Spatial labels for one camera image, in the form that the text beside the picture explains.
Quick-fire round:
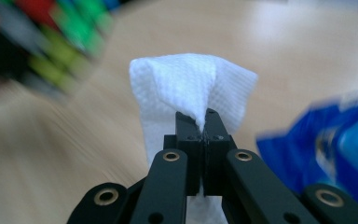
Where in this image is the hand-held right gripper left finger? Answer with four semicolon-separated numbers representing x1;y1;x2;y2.
162;110;204;197

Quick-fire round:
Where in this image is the white wet wipe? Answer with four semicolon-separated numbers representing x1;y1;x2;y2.
128;52;259;224

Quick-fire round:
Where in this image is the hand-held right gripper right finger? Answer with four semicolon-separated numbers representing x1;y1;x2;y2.
200;107;240;197

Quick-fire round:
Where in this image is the multicoloured puzzle cube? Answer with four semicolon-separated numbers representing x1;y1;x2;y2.
0;0;117;98

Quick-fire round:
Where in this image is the blue wet wipes pack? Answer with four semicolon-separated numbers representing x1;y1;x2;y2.
255;89;358;217

